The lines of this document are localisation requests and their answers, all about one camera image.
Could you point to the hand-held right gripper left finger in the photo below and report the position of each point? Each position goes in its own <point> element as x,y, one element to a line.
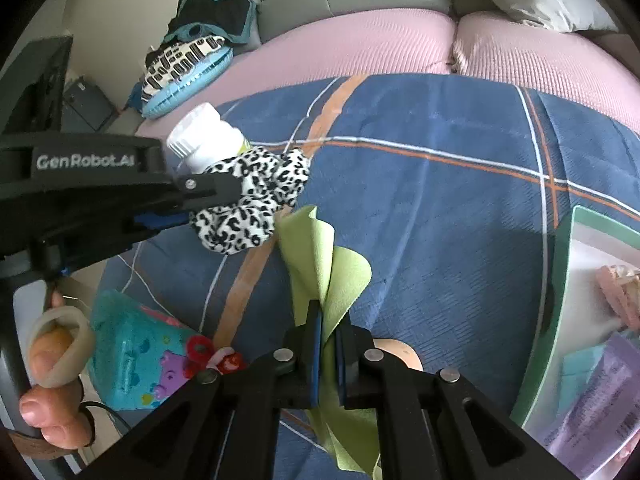
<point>315,355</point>

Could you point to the green cloth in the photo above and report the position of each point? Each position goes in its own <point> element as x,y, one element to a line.
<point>310,270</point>

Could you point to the leopard print scrunchie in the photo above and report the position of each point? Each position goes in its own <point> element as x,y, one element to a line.
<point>250,220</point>

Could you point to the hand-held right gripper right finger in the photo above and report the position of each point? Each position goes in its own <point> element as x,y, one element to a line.
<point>342,365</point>

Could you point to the pale teal soft packet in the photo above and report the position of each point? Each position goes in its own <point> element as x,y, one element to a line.
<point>580,367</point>

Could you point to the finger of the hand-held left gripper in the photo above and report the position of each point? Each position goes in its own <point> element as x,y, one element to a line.
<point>210,187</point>
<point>160,221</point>

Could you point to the purple soft packet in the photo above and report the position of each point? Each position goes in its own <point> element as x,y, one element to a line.
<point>600,400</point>

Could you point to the dark blue box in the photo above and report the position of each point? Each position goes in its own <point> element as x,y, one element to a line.
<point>90,105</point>

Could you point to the pink sofa seat cover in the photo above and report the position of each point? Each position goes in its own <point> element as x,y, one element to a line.
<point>350,40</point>
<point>540,55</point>

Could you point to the white plastic bottle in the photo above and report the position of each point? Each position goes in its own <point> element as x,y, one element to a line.
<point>210,140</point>

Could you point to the zigzag patterned blue cushion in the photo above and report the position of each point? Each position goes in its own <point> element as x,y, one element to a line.
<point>180,70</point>

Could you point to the pink fluffy soft item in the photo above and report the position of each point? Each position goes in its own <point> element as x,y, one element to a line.
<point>622,295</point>

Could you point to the blue plaid blanket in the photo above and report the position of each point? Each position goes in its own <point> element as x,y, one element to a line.
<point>450,185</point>

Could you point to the teal and black clothes pile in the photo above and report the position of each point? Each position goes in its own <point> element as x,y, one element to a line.
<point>215,12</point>

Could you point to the person's left hand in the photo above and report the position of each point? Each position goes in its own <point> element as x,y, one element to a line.
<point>50,405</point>

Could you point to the white tray with green rim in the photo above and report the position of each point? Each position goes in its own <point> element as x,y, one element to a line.
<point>585,270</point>

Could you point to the teal wipes packet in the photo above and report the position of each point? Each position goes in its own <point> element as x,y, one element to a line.
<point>130,350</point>

